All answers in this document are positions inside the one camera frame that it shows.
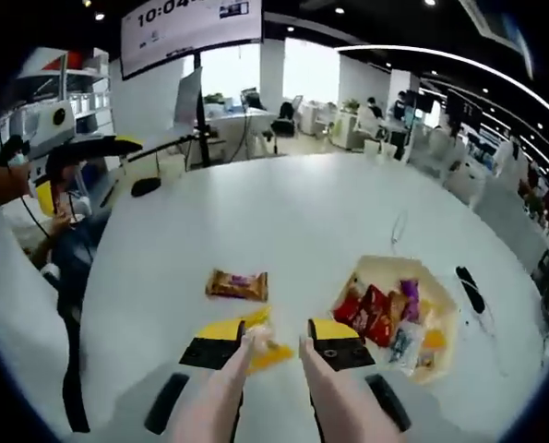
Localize white shelving unit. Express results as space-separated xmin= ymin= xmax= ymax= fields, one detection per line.
xmin=6 ymin=45 xmax=113 ymax=153

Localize person's legs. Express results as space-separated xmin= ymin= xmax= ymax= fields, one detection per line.
xmin=33 ymin=216 xmax=113 ymax=324

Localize black office chair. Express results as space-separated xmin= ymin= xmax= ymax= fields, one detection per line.
xmin=271 ymin=101 xmax=298 ymax=139

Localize black computer mouse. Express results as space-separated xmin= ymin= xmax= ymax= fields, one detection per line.
xmin=130 ymin=177 xmax=162 ymax=198

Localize pink food tongs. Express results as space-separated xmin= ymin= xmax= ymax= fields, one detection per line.
xmin=170 ymin=331 xmax=395 ymax=443

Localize large white display screen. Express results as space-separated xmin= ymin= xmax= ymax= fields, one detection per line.
xmin=120 ymin=0 xmax=264 ymax=80

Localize black power strip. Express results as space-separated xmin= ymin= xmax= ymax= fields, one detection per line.
xmin=454 ymin=265 xmax=486 ymax=315

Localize purple food packet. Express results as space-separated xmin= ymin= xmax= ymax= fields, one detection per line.
xmin=400 ymin=279 xmax=423 ymax=324

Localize black hanging sign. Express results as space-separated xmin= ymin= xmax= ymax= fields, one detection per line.
xmin=447 ymin=89 xmax=486 ymax=129

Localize black screen stand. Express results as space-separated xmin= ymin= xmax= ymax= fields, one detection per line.
xmin=193 ymin=53 xmax=213 ymax=167

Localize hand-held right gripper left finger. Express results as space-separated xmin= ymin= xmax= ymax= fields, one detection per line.
xmin=112 ymin=317 xmax=247 ymax=443

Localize person's white shirt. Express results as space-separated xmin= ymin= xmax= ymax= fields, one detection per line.
xmin=0 ymin=184 xmax=79 ymax=430

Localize yellow bread food packet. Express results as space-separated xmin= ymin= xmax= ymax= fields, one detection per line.
xmin=419 ymin=302 xmax=450 ymax=359

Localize beige hexagonal container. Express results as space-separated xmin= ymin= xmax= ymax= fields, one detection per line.
xmin=331 ymin=255 xmax=458 ymax=386

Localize red food bar packet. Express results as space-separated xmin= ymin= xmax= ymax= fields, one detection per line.
xmin=355 ymin=284 xmax=394 ymax=348
xmin=332 ymin=294 xmax=365 ymax=329

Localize brown gold food packet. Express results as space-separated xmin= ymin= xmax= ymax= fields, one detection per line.
xmin=204 ymin=269 xmax=269 ymax=304

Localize desktop monitor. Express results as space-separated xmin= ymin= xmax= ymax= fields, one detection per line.
xmin=172 ymin=66 xmax=204 ymax=128

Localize yellow clear food packet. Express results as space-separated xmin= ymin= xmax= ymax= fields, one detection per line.
xmin=241 ymin=306 xmax=294 ymax=375

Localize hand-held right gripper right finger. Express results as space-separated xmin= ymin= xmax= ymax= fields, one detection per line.
xmin=306 ymin=317 xmax=424 ymax=443

